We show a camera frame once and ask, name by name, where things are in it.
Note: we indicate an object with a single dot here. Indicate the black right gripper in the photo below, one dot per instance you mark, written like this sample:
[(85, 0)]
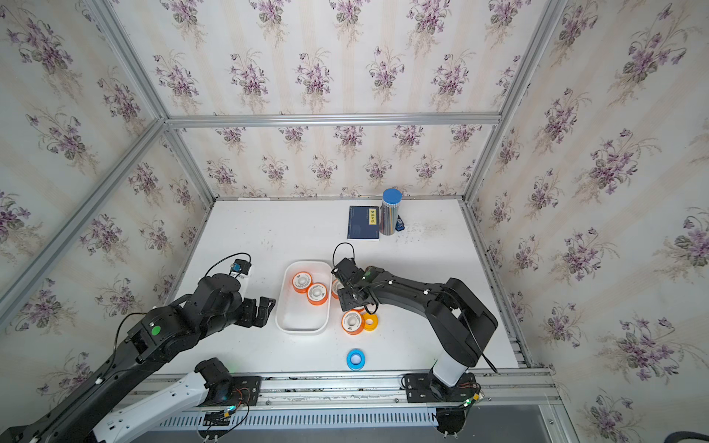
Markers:
[(344, 303)]

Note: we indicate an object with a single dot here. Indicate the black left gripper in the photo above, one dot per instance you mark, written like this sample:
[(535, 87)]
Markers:
[(264, 312)]

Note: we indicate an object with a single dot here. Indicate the orange sealing tape roll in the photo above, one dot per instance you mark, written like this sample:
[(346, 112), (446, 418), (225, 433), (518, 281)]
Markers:
[(335, 289), (317, 294), (352, 322), (302, 281)]

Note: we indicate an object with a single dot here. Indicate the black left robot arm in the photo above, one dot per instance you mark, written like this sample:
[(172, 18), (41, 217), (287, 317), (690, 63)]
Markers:
[(89, 413)]

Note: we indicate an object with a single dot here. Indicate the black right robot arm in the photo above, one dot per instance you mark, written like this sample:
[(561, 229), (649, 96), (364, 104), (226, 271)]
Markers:
[(461, 322)]

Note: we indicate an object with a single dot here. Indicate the yellow sealing tape roll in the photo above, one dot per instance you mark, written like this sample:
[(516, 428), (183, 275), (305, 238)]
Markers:
[(370, 321)]

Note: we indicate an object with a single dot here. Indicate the white plastic storage box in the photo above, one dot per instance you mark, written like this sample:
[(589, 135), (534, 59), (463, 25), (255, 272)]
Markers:
[(294, 314)]

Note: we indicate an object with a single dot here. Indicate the blue sealing tape roll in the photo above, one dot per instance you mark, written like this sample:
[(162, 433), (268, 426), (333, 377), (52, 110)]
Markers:
[(355, 360)]

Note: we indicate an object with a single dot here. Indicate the dark blue booklet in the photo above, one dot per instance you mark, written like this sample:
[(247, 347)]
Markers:
[(363, 223)]

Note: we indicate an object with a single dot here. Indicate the silver cylinder blue lid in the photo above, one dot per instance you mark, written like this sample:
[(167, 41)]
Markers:
[(391, 200)]

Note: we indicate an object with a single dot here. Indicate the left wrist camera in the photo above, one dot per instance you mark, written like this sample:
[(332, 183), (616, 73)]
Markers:
[(240, 268)]

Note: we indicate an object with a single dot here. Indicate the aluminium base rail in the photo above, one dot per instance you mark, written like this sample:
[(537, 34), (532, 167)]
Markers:
[(369, 399)]

